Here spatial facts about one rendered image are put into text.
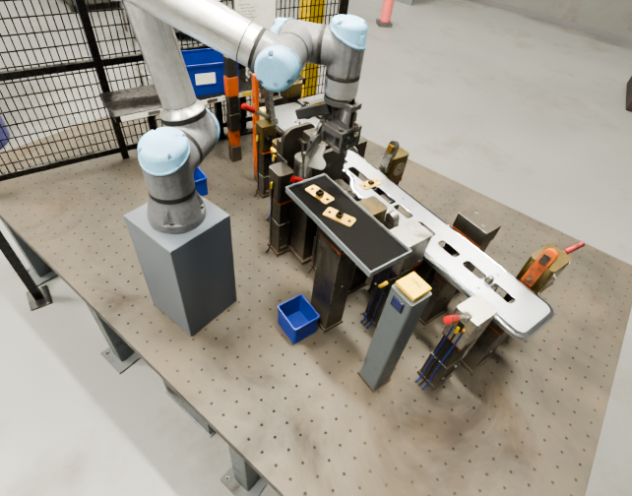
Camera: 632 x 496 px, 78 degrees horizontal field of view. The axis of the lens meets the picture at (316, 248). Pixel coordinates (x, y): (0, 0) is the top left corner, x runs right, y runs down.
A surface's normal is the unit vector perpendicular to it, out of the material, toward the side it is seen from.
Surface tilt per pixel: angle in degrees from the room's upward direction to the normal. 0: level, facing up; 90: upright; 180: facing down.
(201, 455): 0
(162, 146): 7
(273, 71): 90
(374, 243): 0
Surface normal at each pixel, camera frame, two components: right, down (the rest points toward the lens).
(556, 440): 0.10, -0.69
